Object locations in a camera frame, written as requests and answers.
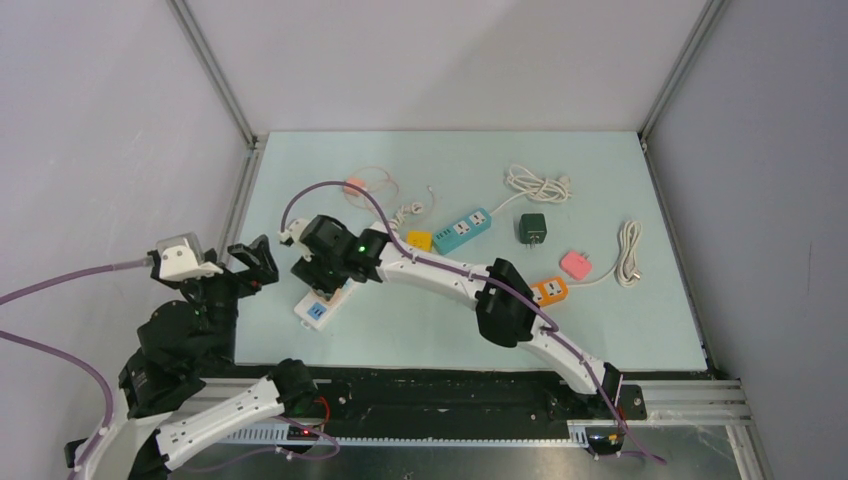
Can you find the dark green cube adapter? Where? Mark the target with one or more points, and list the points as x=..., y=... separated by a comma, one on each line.
x=532, y=229

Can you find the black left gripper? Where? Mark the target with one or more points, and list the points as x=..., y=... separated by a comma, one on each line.
x=262, y=263

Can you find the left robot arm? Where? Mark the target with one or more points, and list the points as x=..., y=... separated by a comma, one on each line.
x=185, y=343

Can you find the pink USB charger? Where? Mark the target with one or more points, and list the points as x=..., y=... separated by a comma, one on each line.
x=354, y=186

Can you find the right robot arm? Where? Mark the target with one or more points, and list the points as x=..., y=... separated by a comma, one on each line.
x=506, y=313

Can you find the yellow cube socket adapter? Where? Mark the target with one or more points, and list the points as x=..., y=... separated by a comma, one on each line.
x=421, y=240

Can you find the beige cube socket adapter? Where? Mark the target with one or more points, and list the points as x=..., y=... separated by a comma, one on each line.
x=341, y=294

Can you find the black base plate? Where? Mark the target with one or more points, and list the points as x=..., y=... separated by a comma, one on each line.
x=431, y=404

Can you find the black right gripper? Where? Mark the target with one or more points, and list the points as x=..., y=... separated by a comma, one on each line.
x=310, y=273

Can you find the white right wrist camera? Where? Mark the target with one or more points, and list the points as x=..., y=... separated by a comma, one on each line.
x=290, y=236

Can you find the white power strip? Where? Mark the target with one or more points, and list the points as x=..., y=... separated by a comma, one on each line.
x=315, y=314

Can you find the orange power strip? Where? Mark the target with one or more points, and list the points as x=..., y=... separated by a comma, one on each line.
x=549, y=291

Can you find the teal power strip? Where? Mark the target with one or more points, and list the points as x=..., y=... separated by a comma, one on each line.
x=461, y=231

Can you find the pink plug adapter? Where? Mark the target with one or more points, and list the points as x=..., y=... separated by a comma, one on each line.
x=576, y=265

